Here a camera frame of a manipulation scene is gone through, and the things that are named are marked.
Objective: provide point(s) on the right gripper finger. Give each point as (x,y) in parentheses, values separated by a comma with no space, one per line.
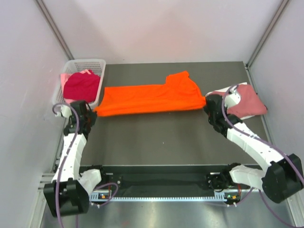
(206,110)
(209,99)

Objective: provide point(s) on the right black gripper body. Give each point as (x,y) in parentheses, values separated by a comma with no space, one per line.
(210,119)

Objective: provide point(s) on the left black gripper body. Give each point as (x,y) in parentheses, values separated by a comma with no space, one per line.
(87,116)

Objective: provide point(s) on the orange t shirt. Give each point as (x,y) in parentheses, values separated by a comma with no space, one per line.
(178,93)

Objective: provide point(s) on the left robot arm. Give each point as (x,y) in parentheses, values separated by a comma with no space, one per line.
(68,192)

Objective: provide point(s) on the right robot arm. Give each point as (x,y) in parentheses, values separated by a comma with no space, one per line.
(280,176)

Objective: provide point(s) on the magenta shirt in basket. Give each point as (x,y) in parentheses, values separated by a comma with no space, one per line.
(81,86)

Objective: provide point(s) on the light pink shirt in basket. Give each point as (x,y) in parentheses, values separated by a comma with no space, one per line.
(64,78)

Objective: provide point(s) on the folded dusty pink t shirt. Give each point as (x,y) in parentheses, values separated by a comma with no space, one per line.
(247,102)

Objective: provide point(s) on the white plastic laundry basket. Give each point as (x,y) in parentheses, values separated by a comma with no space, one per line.
(78,65)

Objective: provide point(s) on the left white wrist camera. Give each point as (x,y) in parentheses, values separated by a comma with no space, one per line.
(62,111)

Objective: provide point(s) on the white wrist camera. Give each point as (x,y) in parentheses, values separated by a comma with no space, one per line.
(232,97)
(62,111)

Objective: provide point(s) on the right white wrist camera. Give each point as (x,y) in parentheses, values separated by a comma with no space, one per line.
(232,97)

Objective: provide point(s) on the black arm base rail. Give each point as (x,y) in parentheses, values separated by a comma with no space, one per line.
(158,181)

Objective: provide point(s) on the grey slotted cable duct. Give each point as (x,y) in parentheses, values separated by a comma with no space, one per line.
(101,196)

